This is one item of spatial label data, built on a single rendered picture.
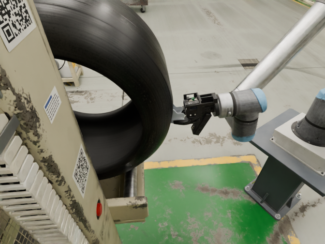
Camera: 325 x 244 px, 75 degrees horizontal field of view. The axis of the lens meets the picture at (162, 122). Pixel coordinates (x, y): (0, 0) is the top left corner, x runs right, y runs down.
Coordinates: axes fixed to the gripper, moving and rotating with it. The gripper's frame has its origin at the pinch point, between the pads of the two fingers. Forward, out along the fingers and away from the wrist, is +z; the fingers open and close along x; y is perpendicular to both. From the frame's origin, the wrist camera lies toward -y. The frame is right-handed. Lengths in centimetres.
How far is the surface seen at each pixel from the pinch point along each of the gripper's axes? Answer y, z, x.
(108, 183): -20.3, 25.7, 11.1
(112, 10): 40.0, 6.9, 6.4
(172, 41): -109, -33, -332
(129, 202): -7.3, 13.4, 27.3
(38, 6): 45, 19, 14
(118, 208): -8.4, 17.1, 28.0
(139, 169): -16.0, 12.1, 9.6
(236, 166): -112, -56, -48
